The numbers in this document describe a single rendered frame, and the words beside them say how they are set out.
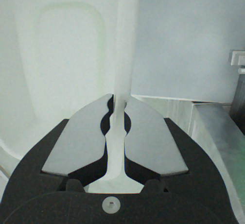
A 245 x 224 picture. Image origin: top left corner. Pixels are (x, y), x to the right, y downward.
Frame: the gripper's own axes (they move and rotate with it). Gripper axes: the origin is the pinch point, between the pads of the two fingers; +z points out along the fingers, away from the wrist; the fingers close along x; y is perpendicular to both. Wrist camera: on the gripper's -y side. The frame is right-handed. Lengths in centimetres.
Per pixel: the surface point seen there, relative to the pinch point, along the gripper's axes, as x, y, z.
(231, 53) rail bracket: 28.6, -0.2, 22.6
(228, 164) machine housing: 24.8, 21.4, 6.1
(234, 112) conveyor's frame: 43, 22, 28
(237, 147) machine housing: 30.1, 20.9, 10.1
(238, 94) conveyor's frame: 42, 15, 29
